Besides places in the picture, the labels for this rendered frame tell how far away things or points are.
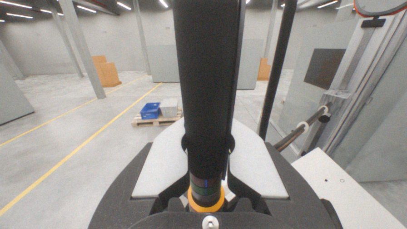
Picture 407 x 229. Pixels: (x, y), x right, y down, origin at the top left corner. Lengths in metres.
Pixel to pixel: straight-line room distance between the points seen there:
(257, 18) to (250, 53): 7.48
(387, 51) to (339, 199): 0.59
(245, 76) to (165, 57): 4.26
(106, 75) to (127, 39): 6.31
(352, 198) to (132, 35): 13.87
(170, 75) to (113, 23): 8.47
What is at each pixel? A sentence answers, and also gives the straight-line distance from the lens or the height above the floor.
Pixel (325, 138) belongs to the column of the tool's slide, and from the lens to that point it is 0.83.
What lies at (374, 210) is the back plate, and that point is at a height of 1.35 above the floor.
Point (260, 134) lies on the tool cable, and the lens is 0.18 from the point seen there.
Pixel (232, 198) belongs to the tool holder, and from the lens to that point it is 0.20.
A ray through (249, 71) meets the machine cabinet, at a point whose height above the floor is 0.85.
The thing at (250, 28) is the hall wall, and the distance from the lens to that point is 12.84.
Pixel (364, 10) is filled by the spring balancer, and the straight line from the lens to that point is 0.75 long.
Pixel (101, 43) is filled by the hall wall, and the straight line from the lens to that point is 15.45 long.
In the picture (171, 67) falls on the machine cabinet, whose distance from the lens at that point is 7.38.
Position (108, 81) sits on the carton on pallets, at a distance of 8.40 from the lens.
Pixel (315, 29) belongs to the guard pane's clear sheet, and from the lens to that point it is 1.18.
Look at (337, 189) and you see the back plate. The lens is 0.58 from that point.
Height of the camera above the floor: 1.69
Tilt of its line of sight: 28 degrees down
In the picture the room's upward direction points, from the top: 1 degrees counter-clockwise
